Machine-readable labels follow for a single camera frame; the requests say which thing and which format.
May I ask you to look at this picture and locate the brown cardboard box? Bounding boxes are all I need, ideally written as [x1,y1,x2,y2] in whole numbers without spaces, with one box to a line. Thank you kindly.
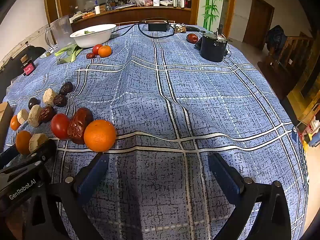
[0,102,14,150]

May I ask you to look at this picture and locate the dark purple plum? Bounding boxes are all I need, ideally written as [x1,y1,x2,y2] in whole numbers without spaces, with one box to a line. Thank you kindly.
[28,97,40,110]

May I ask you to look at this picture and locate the brown wooden door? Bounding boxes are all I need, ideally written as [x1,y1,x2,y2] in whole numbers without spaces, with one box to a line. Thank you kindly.
[242,0,275,50]

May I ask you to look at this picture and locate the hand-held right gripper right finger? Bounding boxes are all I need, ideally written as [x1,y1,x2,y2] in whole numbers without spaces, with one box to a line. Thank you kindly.
[208,153,292,240]

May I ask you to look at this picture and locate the black power adapter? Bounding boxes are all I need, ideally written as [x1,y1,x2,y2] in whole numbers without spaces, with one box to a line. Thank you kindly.
[148,23,170,32]

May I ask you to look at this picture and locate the dark jacket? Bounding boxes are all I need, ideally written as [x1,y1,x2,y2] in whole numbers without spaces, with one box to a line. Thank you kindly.
[265,25,288,52]

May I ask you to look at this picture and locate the wooden stair railing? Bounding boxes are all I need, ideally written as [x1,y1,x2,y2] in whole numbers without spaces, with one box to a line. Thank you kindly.
[260,31,315,73]

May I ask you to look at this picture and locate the black chair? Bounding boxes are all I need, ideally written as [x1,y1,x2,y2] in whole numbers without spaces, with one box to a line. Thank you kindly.
[0,46,47,98]

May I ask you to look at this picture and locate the small orange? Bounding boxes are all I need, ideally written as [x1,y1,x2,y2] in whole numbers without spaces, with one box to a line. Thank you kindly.
[98,45,112,58]
[10,115,21,131]

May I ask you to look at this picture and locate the medium orange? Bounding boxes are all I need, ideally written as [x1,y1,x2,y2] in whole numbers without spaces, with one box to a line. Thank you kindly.
[15,130,33,155]

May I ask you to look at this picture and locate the wooden display counter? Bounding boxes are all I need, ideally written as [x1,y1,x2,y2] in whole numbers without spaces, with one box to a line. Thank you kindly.
[44,0,238,30]

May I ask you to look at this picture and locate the black cylindrical device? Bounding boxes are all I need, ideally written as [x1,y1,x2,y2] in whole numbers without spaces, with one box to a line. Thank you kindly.
[194,27,232,63]

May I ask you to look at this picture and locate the large wrinkled red date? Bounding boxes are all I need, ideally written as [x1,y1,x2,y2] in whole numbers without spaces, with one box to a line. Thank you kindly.
[67,107,94,145]

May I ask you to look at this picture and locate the wrinkled dark red date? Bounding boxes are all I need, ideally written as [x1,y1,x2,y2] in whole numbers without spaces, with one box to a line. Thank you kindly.
[53,94,67,108]
[59,81,74,95]
[39,106,56,123]

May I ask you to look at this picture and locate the white bowl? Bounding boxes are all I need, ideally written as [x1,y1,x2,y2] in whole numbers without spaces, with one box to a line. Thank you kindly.
[69,24,117,48]

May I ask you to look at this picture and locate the black power cable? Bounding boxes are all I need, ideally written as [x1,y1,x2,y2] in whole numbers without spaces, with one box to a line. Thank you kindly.
[110,19,175,40]

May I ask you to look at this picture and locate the green bok choy leaf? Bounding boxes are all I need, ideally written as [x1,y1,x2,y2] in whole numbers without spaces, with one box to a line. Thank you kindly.
[57,47,83,65]
[54,44,78,57]

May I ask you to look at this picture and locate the blue plaid tablecloth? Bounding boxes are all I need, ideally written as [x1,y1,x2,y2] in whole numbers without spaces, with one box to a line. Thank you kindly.
[5,24,309,240]

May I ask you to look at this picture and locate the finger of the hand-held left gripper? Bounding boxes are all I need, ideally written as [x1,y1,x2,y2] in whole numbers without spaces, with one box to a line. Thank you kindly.
[26,139,57,164]
[0,145,19,168]

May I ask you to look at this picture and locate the beige crumbly block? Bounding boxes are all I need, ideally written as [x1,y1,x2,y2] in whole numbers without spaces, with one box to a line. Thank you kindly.
[17,109,30,125]
[42,88,58,107]
[29,133,49,154]
[27,104,43,128]

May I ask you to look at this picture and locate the clear glass pitcher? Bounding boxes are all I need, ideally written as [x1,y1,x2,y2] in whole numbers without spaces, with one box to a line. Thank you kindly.
[44,15,73,52]

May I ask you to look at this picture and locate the large orange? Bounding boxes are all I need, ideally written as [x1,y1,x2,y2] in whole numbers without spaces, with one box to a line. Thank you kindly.
[83,119,117,153]

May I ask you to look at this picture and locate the bamboo wall print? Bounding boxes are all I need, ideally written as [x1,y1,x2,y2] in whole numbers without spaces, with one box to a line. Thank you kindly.
[201,0,224,29]

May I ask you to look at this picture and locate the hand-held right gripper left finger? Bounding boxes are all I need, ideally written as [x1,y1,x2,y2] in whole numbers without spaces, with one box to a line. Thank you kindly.
[25,152,110,240]

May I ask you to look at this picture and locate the pink labelled dark bottle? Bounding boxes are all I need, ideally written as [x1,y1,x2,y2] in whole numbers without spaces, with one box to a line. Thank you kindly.
[20,55,36,76]

